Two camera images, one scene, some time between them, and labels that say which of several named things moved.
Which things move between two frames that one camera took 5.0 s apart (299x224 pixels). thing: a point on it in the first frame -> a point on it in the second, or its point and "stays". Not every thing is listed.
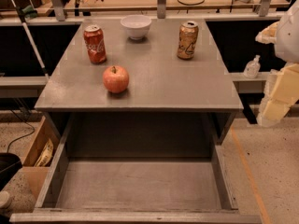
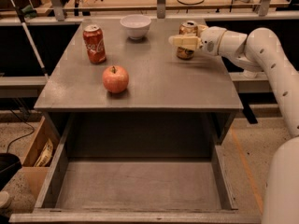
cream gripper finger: [268, 34] -> [202, 28]
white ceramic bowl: [136, 25] stays
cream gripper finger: [281, 92] -> [188, 42]
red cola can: [93, 36] stays
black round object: [9, 164] stays
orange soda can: [188, 36] stays
